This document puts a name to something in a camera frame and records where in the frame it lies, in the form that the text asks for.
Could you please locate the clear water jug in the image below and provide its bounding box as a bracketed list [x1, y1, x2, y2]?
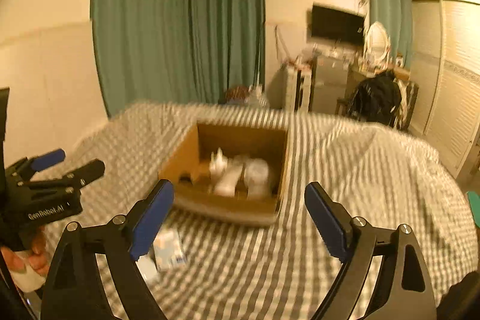
[245, 85, 269, 108]

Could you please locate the grey mini fridge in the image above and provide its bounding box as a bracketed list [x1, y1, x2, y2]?
[311, 55, 349, 115]

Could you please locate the brown patterned bag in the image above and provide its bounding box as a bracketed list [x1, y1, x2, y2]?
[224, 85, 249, 105]

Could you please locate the large green curtain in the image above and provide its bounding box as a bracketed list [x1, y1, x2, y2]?
[90, 0, 265, 115]

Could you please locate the white lotion tube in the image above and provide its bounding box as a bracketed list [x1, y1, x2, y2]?
[213, 163, 244, 197]

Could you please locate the black jacket on chair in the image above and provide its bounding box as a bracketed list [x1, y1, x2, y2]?
[346, 70, 402, 127]

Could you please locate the white louvred wardrobe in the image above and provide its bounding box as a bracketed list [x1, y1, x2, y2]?
[409, 0, 479, 177]

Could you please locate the black wall television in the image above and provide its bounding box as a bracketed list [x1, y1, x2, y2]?
[311, 4, 365, 46]

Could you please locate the narrow green curtain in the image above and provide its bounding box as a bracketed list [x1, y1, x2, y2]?
[369, 0, 413, 68]

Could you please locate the brown cardboard box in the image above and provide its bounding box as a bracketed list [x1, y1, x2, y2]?
[159, 122, 288, 227]

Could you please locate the person's left hand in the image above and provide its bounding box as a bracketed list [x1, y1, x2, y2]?
[0, 223, 51, 278]

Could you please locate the white oval vanity mirror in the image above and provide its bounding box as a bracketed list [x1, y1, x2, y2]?
[364, 21, 390, 63]

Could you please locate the white suitcase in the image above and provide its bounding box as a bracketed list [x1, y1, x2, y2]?
[283, 65, 312, 112]

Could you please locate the blue tissue packet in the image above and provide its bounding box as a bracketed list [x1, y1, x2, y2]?
[153, 228, 186, 271]

